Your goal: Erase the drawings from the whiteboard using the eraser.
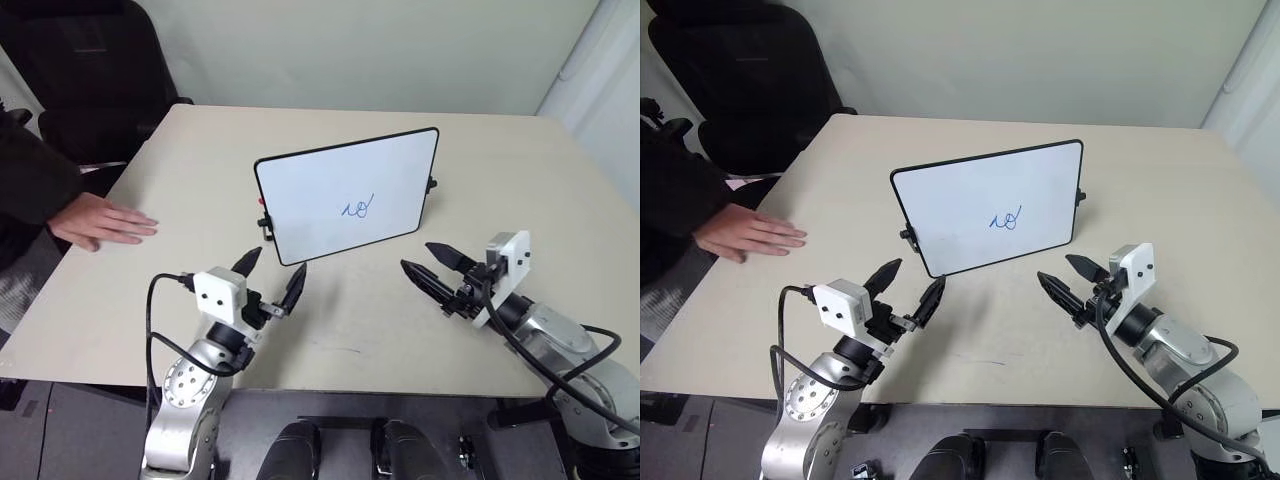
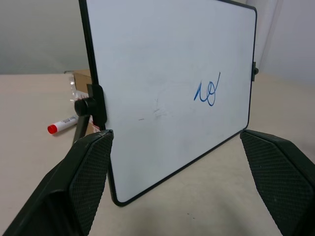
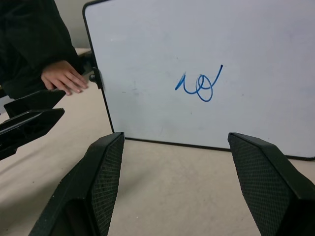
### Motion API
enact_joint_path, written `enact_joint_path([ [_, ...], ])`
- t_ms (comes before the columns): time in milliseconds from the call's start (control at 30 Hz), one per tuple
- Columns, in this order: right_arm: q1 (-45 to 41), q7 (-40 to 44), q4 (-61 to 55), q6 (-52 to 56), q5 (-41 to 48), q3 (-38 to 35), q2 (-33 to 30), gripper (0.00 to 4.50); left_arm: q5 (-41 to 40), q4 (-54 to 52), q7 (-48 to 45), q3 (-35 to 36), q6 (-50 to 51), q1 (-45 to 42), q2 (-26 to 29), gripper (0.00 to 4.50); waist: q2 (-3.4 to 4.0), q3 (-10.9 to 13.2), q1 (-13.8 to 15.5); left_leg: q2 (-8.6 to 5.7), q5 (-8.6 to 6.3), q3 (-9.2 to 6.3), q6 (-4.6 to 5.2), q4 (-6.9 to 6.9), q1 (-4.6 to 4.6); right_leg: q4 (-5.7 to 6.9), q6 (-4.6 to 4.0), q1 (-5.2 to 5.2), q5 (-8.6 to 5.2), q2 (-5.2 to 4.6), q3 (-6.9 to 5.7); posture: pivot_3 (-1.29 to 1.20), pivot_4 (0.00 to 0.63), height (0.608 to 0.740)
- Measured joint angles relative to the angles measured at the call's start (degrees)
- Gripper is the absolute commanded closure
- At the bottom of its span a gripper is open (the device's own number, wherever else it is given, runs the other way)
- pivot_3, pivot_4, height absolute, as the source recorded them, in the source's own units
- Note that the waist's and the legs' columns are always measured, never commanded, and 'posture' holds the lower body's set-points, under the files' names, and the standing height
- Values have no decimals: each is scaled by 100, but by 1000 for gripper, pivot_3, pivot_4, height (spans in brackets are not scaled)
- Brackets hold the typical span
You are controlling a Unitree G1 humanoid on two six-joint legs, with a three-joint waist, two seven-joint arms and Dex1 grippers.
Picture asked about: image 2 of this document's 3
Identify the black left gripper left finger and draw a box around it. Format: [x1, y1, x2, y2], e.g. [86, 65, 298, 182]
[1, 129, 114, 236]

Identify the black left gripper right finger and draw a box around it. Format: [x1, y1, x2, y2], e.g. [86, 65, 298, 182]
[239, 129, 315, 236]

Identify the red-capped whiteboard marker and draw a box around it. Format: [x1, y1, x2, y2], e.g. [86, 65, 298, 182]
[47, 114, 79, 135]

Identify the clear plastic bag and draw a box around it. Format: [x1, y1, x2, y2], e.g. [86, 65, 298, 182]
[67, 74, 100, 131]

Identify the brown cardboard box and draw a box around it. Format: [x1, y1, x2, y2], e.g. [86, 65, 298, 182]
[63, 69, 94, 99]

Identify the black-framed tabletop whiteboard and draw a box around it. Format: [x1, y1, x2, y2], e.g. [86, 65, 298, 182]
[71, 0, 259, 207]

